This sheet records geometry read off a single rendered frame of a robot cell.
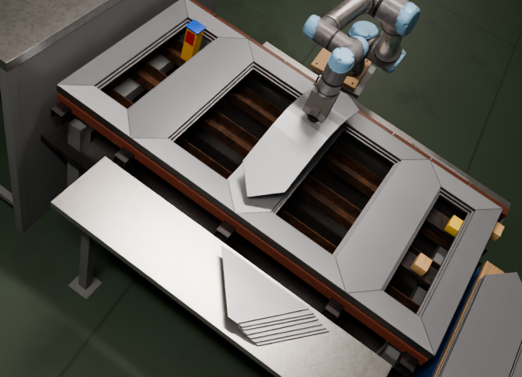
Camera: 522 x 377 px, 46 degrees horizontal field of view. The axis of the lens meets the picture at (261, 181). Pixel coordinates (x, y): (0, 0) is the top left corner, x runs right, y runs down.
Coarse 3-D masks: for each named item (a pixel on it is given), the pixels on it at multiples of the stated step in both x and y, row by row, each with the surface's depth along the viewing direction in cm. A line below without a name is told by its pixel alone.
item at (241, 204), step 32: (128, 64) 231; (256, 64) 248; (64, 96) 217; (352, 128) 242; (160, 160) 209; (288, 192) 216; (448, 192) 235; (288, 256) 202; (448, 256) 219; (384, 288) 205; (384, 320) 196
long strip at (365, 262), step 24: (408, 168) 236; (432, 168) 240; (384, 192) 226; (408, 192) 229; (432, 192) 232; (384, 216) 219; (408, 216) 222; (360, 240) 211; (384, 240) 213; (408, 240) 216; (360, 264) 205; (384, 264) 207; (360, 288) 200
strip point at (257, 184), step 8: (248, 168) 207; (248, 176) 206; (256, 176) 206; (264, 176) 206; (248, 184) 206; (256, 184) 206; (264, 184) 206; (272, 184) 205; (248, 192) 205; (256, 192) 205; (264, 192) 205; (272, 192) 205; (280, 192) 205
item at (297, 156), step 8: (272, 128) 210; (264, 136) 210; (272, 136) 210; (280, 136) 210; (288, 136) 210; (264, 144) 209; (272, 144) 209; (280, 144) 209; (288, 144) 209; (296, 144) 209; (280, 152) 208; (288, 152) 208; (296, 152) 208; (304, 152) 208; (288, 160) 207; (296, 160) 207; (304, 160) 207; (296, 168) 206
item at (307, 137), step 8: (288, 112) 213; (280, 120) 212; (288, 120) 212; (296, 120) 212; (280, 128) 210; (288, 128) 211; (296, 128) 211; (304, 128) 211; (312, 128) 211; (296, 136) 210; (304, 136) 210; (312, 136) 210; (320, 136) 211; (304, 144) 209; (312, 144) 209; (320, 144) 209; (312, 152) 208
